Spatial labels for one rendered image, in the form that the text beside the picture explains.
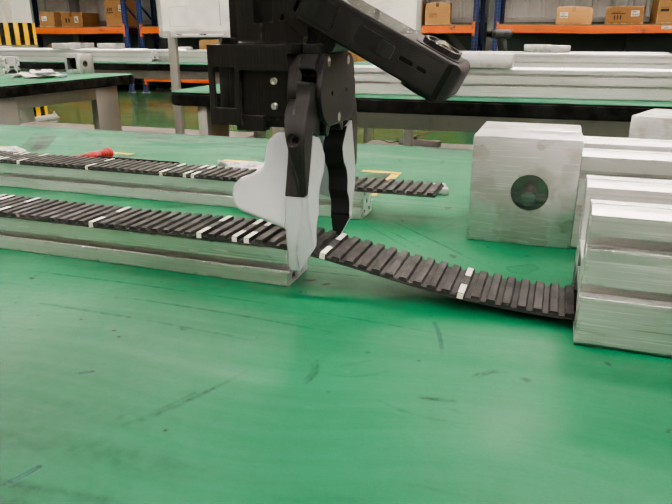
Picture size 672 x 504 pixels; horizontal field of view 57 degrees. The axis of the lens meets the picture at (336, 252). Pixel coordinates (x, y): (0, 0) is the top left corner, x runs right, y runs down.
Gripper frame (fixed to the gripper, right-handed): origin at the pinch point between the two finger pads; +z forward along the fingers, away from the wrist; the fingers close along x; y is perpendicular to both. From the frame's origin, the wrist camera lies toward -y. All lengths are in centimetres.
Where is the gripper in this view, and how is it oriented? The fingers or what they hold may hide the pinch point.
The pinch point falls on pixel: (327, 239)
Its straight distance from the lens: 46.3
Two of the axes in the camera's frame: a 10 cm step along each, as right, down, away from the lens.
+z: 0.0, 9.4, 3.3
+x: -3.3, 3.1, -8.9
